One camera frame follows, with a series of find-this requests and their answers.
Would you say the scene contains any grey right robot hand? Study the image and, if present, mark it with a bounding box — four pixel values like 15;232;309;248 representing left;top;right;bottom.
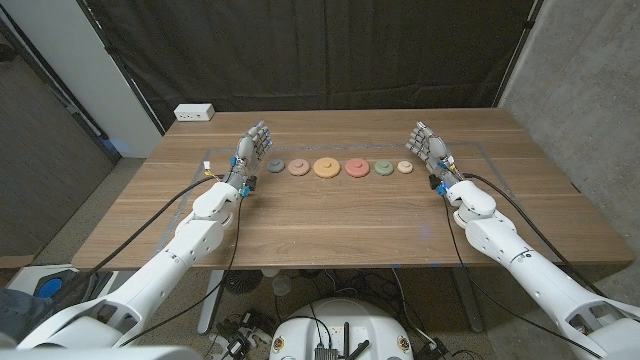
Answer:
405;121;459;196

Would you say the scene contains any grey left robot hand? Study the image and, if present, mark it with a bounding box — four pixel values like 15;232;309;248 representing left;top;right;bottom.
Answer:
223;119;274;197

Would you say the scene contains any red toy disc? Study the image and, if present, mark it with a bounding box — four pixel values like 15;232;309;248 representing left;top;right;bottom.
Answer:
344;157;371;179

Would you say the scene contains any pink toy disc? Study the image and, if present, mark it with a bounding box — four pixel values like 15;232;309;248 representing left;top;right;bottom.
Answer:
287;158;312;177

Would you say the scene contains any large orange toy disc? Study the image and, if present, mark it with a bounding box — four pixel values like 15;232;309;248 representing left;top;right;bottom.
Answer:
313;156;342;180

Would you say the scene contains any white power strip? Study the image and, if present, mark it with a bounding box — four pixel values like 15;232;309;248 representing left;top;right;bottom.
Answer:
173;103;216;122

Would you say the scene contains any black curtain backdrop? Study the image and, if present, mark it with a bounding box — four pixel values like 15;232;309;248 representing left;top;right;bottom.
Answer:
79;0;544;132

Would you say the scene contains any black backdrop pole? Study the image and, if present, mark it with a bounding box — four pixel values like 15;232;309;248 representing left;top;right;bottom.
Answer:
492;0;545;108
75;0;167;137

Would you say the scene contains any small black floor fan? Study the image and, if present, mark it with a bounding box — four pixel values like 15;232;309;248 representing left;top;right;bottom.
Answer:
223;269;265;295

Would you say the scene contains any white table leg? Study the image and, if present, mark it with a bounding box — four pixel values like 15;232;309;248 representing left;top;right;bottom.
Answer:
196;269;226;336

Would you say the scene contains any grey table leg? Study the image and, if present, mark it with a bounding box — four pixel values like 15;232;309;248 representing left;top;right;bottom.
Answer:
451;267;485;334

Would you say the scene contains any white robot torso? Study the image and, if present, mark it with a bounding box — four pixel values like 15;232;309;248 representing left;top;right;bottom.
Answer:
269;298;415;360

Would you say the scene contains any black device with blue disc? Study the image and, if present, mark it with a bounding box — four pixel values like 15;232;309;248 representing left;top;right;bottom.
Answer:
32;268;114;301

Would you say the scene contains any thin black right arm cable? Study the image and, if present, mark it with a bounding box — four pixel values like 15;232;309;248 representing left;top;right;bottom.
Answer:
442;195;604;360

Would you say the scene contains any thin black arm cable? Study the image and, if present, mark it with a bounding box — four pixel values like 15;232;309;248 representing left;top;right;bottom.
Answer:
118;195;245;348
442;195;604;360

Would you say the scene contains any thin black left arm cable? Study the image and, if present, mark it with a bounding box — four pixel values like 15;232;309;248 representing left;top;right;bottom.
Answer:
118;195;245;348

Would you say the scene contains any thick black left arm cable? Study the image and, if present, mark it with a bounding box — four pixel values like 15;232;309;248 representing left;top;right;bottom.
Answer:
29;173;226;326

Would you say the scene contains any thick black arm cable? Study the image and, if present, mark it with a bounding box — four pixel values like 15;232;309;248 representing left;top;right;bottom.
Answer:
462;172;609;297
29;173;226;326

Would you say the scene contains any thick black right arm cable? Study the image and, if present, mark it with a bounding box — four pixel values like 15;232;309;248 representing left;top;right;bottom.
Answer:
462;172;609;297

